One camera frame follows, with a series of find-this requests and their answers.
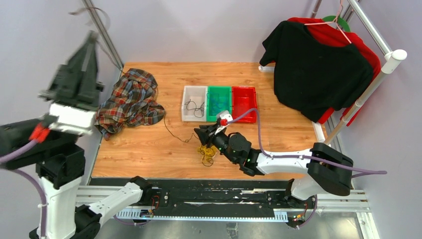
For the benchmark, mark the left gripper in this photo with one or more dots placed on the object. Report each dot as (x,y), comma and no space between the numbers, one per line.
(75,83)

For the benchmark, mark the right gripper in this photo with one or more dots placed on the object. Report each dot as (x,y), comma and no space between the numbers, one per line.
(204,135)

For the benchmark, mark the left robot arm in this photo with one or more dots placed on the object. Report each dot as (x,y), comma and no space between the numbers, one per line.
(44,150)

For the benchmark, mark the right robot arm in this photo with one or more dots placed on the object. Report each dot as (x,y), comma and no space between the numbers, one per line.
(324,170)

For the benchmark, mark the white plastic bin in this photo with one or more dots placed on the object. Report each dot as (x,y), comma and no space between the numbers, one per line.
(194,103)

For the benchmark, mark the green plastic bin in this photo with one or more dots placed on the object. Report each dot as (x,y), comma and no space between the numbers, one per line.
(219,98)

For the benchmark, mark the red plastic bin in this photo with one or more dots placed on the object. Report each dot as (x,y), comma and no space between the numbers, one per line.
(243,99)

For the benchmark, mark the plaid flannel shirt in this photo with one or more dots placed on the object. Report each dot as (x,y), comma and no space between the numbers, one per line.
(133,102)

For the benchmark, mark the black t-shirt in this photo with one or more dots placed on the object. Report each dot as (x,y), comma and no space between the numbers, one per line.
(311,75)

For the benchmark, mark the red t-shirt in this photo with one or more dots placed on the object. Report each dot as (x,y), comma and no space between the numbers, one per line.
(362,49)

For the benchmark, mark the pink clothes hanger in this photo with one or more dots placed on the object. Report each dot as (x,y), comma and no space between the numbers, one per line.
(334,22)

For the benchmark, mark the green clothes hanger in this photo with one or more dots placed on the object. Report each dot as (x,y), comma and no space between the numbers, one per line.
(340,21)

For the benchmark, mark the white clothes rack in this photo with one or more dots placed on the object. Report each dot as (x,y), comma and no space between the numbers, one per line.
(393,59)

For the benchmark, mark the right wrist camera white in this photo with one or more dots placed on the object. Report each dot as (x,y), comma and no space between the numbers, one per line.
(224,118)

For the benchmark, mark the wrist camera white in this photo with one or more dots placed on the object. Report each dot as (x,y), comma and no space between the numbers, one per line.
(224,118)
(71,120)

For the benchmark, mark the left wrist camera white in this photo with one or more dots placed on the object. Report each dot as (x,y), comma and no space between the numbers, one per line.
(71,120)

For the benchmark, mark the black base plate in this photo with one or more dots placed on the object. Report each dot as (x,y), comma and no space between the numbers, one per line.
(219,198)

